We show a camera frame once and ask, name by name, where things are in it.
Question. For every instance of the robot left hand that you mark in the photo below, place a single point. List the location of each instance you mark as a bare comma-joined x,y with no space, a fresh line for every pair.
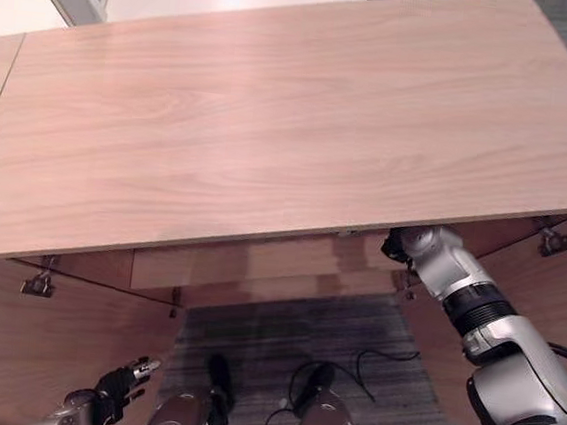
120,381

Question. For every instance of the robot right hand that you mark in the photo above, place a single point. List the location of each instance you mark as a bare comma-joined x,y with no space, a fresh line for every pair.
394,246

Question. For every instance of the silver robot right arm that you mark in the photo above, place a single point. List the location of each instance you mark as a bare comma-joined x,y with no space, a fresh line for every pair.
511,355

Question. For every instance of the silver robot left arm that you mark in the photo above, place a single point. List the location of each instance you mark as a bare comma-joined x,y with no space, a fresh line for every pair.
74,413

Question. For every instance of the wooden cabinet door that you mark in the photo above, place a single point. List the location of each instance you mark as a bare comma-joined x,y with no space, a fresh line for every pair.
547,293
39,350

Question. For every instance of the light wooden office cabinet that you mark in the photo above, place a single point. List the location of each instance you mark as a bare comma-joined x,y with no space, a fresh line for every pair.
272,121

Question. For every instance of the metal door hinge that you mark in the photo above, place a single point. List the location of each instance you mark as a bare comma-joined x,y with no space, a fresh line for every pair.
38,282
554,241

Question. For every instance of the silver robot right leg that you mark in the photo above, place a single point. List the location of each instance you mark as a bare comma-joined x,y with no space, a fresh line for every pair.
321,417

